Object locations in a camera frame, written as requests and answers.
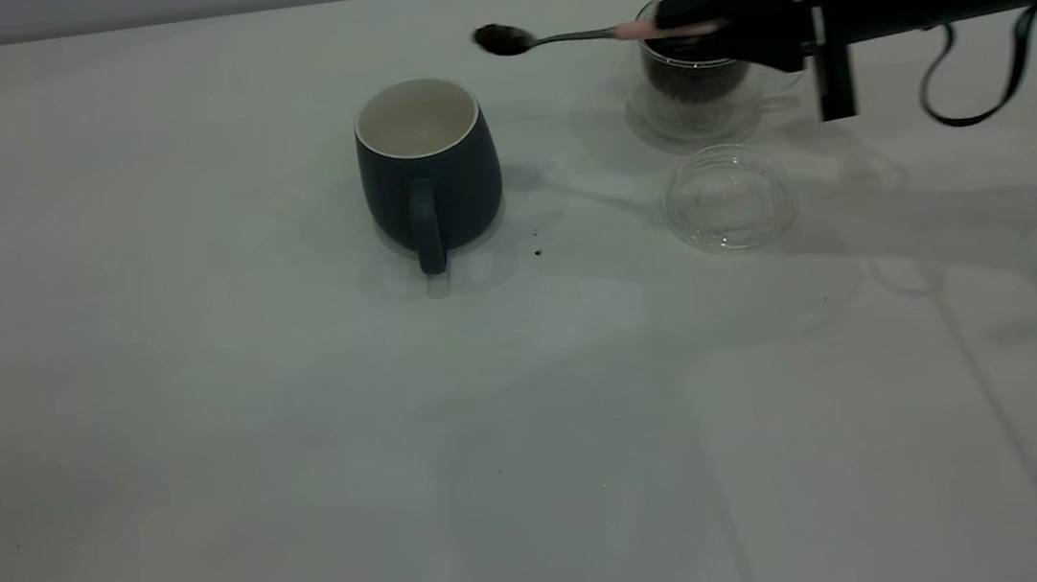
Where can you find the dark grey ceramic mug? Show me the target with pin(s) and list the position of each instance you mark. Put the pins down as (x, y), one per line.
(459, 182)

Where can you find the heap of coffee beans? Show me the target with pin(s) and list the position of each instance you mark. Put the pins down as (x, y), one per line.
(699, 79)

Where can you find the clear glass saucer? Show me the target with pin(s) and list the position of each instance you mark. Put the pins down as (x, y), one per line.
(731, 201)

